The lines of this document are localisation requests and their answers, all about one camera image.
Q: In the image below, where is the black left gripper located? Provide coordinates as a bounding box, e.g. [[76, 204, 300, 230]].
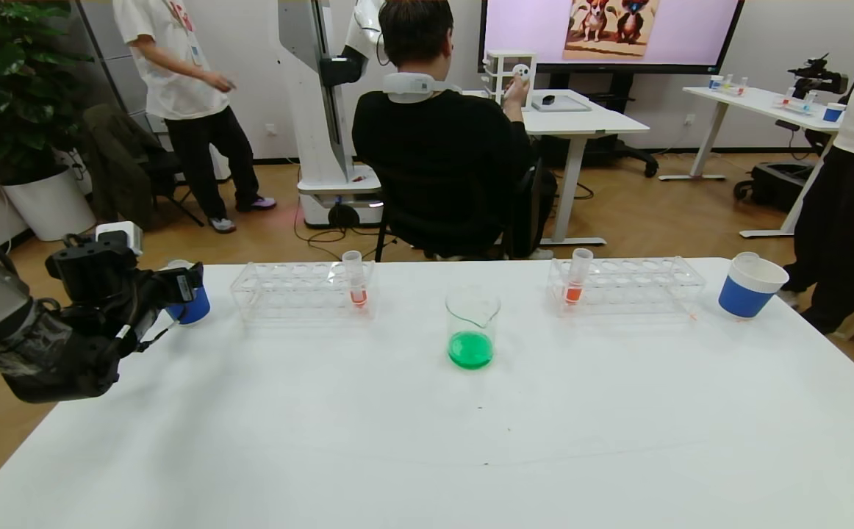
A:
[[151, 261, 204, 304]]

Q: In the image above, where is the clear acrylic test tube rack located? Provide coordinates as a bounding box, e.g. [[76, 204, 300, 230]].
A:
[[229, 260, 379, 321], [547, 256, 706, 318]]

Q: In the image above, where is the orange pigment test tube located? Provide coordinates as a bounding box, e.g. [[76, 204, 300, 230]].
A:
[[342, 250, 369, 308], [564, 248, 594, 305]]

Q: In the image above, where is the clear glass beaker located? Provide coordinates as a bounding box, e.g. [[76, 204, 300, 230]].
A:
[[445, 288, 501, 370]]

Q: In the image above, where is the white desk with test tubes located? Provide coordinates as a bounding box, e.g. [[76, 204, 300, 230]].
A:
[[657, 86, 839, 240]]

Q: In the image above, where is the blue white paper cup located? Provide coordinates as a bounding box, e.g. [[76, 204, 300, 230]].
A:
[[164, 263, 212, 326], [718, 254, 790, 320]]

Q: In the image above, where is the black folding chair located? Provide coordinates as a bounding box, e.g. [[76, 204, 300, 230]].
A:
[[140, 151, 206, 228]]

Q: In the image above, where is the olive green jacket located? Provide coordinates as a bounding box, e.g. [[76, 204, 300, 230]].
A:
[[80, 103, 171, 232]]

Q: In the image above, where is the white plant pot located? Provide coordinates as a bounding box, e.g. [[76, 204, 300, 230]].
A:
[[2, 165, 98, 242]]

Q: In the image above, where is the black office chair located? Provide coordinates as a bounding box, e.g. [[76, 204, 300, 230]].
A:
[[372, 162, 559, 262]]

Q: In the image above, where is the standing person white t-shirt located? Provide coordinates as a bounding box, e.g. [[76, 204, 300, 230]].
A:
[[112, 0, 278, 234]]

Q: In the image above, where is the white robot tower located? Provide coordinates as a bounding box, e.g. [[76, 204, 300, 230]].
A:
[[273, 0, 387, 228]]

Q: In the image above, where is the seated person in black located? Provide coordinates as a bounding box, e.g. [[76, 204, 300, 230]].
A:
[[352, 0, 559, 261]]

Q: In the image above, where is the green leafy plant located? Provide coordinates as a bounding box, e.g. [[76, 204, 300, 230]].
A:
[[0, 0, 93, 184]]

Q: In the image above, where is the white neck band device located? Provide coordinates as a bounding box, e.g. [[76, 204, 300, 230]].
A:
[[381, 71, 463, 104]]

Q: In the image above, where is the white desktop drawer organiser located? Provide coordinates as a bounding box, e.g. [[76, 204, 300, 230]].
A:
[[484, 50, 538, 112]]

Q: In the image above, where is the grey tablet pad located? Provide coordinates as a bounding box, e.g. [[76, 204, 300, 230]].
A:
[[531, 94, 591, 113]]

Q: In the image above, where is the white desk with drawers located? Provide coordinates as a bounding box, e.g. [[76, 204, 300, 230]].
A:
[[464, 90, 650, 247]]

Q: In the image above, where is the black display stand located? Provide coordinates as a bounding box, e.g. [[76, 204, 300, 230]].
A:
[[541, 72, 658, 178]]

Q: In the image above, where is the black mobile robot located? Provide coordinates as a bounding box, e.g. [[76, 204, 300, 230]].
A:
[[733, 51, 850, 214]]

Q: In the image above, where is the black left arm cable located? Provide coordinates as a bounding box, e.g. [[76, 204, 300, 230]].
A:
[[107, 309, 172, 357]]

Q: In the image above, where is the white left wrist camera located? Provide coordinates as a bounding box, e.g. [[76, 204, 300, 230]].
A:
[[95, 221, 144, 257]]

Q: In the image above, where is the black floor cable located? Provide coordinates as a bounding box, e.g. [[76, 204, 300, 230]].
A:
[[293, 208, 398, 253]]

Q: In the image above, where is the large wall display screen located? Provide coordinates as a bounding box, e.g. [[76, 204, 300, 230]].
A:
[[478, 0, 745, 76]]

